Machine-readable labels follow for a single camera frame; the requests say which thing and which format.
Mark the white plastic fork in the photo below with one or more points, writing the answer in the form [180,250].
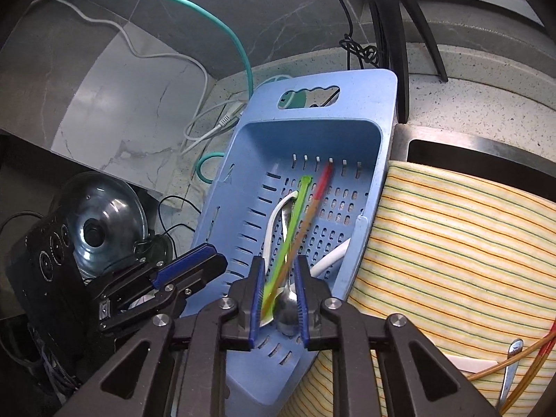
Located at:
[473,364]

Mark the metal fork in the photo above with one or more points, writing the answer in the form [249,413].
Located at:
[510,373]

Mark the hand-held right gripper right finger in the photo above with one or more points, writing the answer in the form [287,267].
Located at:
[302,304]

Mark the blue plastic drain basket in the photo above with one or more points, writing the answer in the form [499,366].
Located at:
[330,139]

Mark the green plastic spoon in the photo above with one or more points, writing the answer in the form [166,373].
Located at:
[295,217]

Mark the metal spoon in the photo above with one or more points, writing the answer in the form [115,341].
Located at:
[287,308]

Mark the red-tipped wooden chopstick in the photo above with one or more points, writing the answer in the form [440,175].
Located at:
[510,361]
[321,191]

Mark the stainless steel sink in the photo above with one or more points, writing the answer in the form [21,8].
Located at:
[456,139]

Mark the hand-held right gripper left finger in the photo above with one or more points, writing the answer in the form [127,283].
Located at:
[257,304]

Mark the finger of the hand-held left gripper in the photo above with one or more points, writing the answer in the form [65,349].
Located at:
[186,265]
[204,276]

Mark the yellow striped cloth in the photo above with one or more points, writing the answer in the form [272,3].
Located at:
[456,247]

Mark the metal pot lid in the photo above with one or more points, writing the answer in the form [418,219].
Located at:
[108,208]

